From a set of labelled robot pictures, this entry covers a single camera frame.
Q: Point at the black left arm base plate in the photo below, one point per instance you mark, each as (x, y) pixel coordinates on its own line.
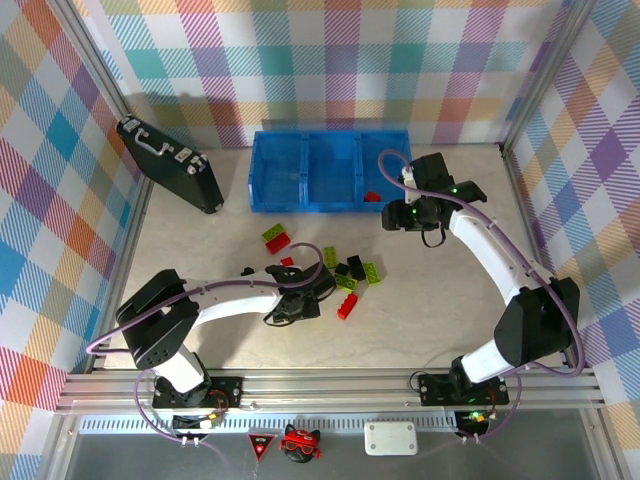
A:
(227, 390)

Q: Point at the black cat figure red glasses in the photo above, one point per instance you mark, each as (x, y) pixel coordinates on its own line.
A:
(300, 445)

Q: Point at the right connector board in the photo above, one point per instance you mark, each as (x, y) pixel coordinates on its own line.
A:
(472, 416)

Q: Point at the aluminium frame post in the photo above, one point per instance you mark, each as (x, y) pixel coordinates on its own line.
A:
(546, 75)
(97, 52)

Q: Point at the small red lego brick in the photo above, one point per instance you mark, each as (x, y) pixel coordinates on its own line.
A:
(287, 261)

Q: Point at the white rectangular box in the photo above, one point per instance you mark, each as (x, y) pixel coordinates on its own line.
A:
(391, 438)

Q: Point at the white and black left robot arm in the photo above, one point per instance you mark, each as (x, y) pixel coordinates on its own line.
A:
(235, 300)

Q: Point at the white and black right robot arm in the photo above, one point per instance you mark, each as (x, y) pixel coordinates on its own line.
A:
(485, 240)

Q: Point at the red triangle sticker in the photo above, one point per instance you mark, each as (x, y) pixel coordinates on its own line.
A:
(260, 442)

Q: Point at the aluminium table side rail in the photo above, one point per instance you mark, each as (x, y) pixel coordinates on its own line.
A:
(134, 225)
(530, 210)

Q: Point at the left connector board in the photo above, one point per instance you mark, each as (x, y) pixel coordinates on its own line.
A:
(210, 421)

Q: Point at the aluminium frame rail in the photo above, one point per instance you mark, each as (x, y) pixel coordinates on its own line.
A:
(325, 387)

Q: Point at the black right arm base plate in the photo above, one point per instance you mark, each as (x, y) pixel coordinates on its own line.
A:
(435, 390)

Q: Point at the grey metal panel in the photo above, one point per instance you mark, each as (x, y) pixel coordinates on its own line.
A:
(125, 460)

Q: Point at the connector board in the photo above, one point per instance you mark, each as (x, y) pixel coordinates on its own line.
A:
(472, 416)
(210, 421)

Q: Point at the black lego brick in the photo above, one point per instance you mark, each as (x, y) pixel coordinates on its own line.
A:
(342, 270)
(356, 266)

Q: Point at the blue three-compartment plastic bin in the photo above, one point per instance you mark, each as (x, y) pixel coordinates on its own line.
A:
(280, 170)

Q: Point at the red stepped lego brick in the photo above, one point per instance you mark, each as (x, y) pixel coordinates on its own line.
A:
(347, 306)

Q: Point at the red sloped lego brick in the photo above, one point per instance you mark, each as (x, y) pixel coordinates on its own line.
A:
(371, 197)

